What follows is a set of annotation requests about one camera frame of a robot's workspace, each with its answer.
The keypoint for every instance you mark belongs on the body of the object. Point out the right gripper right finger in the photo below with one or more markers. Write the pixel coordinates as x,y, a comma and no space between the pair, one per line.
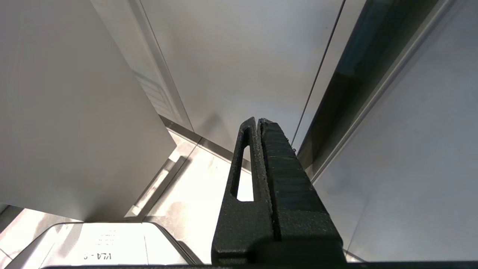
295,201

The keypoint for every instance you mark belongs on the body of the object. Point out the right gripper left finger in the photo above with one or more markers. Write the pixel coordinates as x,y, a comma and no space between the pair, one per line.
242,228

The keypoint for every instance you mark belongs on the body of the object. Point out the white cabinet door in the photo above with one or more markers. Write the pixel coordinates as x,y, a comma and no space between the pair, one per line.
71,108

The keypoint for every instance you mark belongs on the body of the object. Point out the grey cabinet side panel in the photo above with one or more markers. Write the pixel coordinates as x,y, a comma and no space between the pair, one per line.
407,168

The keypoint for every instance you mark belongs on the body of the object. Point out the grey cabinet door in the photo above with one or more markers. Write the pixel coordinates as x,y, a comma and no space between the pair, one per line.
246,63

